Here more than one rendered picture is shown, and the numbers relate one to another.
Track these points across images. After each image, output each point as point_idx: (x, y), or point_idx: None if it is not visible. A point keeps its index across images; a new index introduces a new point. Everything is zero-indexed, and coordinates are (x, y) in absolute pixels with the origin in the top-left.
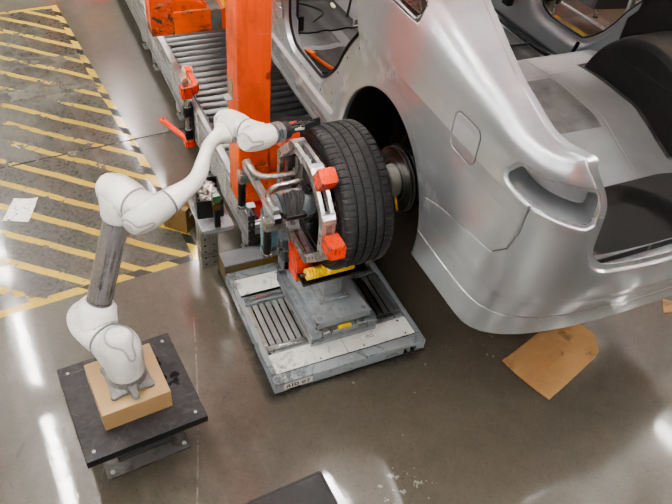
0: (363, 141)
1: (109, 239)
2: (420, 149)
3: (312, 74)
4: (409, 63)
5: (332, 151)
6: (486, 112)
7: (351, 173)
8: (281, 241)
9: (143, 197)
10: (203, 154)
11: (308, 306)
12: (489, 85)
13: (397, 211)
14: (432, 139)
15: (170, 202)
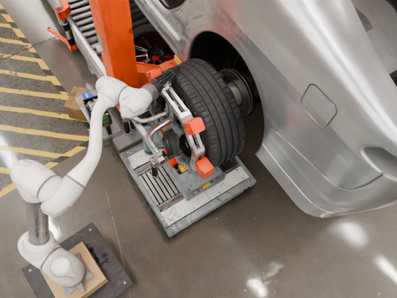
0: (218, 86)
1: (34, 210)
2: (267, 96)
3: (158, 4)
4: (257, 29)
5: (196, 101)
6: (345, 94)
7: (213, 117)
8: None
9: (54, 188)
10: (94, 129)
11: (181, 177)
12: (348, 70)
13: None
14: (280, 93)
15: (78, 186)
